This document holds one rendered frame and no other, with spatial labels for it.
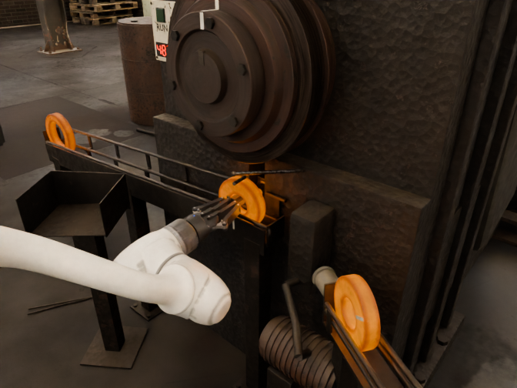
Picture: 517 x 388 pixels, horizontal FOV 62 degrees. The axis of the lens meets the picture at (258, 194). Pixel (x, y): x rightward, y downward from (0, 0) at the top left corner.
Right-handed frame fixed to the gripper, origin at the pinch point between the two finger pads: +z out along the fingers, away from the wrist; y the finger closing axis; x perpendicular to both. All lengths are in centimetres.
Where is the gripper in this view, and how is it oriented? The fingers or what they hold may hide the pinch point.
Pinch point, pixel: (241, 197)
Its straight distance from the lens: 122.7
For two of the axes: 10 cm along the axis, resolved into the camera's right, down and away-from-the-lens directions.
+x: -0.5, -8.4, -5.3
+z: 6.5, -4.4, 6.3
